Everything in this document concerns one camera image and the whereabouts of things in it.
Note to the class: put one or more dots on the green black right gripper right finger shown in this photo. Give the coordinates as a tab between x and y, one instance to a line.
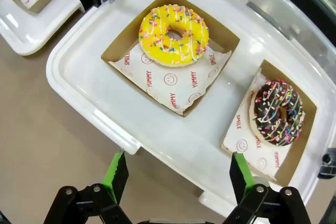
240	174

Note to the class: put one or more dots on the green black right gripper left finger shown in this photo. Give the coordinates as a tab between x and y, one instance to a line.
116	174

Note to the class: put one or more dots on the printed paper under sprinkle chocolate donut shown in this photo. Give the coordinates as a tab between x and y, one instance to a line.
241	132

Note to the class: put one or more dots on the chocolate donut with colourful sprinkles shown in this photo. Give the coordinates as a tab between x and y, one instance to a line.
265	119

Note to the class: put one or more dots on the cardboard box of sprinkle chocolate donut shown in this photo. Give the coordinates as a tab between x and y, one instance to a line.
309	119

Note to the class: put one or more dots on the printed paper under yellow donut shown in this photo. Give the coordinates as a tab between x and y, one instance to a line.
181	87

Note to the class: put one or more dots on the cardboard box of yellow donut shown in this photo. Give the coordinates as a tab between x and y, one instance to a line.
123	43

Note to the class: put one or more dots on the yellow glazed sprinkle donut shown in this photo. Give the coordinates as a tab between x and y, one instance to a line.
155	48

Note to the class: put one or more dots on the large white plastic tray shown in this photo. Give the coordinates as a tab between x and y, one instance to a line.
86	77

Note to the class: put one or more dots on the clear lid of large tray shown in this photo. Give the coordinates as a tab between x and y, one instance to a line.
302	58

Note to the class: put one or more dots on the small white plastic tray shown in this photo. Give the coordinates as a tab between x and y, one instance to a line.
26	32

